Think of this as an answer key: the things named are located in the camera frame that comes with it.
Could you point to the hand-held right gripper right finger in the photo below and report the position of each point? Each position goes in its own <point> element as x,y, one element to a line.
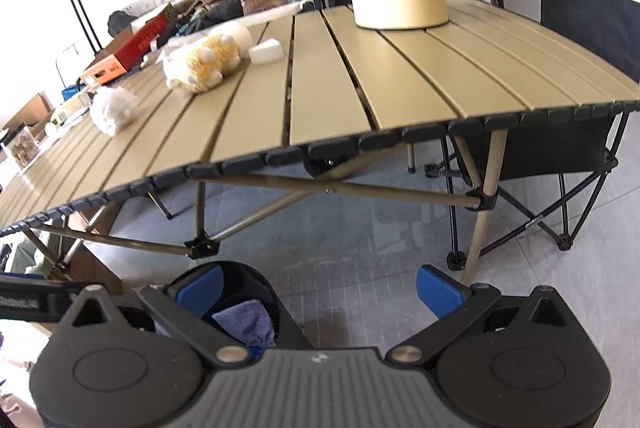
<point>440,290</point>

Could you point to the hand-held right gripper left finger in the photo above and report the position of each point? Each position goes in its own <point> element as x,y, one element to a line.
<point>200,290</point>

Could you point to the black round bin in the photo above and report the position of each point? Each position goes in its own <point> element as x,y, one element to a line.
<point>285,318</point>

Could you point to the yellow plush toy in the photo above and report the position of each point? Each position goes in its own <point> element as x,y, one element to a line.
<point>205,63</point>

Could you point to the clear snack jar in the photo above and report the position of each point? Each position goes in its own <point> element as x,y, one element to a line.
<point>20,148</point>

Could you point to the black folding chair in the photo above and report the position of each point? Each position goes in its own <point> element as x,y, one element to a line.
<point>565,143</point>

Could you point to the white fluffy item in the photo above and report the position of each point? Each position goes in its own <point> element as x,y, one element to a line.
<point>114,111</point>

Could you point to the tan folding table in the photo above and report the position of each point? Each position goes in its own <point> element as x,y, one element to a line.
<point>400,73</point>

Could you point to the small white block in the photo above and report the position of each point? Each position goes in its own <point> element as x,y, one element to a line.
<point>266,52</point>

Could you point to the orange cardboard box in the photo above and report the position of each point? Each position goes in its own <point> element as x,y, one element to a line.
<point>135,46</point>

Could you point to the white round roll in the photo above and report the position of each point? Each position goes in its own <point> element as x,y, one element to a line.
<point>237,36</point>

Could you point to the black bag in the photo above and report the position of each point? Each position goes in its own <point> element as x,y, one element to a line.
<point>121,22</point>

